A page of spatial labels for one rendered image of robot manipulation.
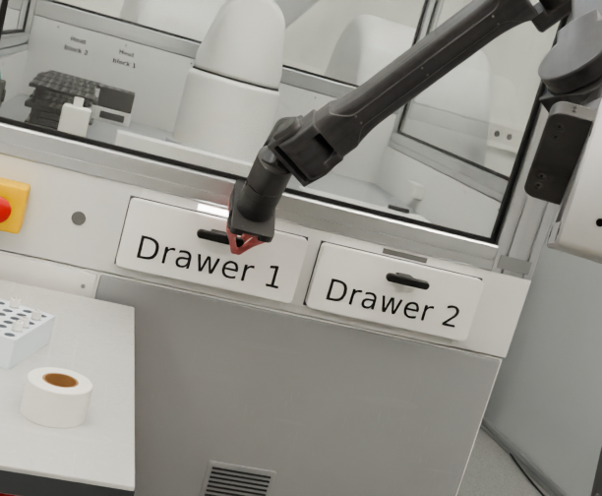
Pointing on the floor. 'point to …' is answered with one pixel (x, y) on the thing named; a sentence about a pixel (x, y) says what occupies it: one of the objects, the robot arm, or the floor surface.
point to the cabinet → (277, 394)
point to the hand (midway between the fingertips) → (237, 245)
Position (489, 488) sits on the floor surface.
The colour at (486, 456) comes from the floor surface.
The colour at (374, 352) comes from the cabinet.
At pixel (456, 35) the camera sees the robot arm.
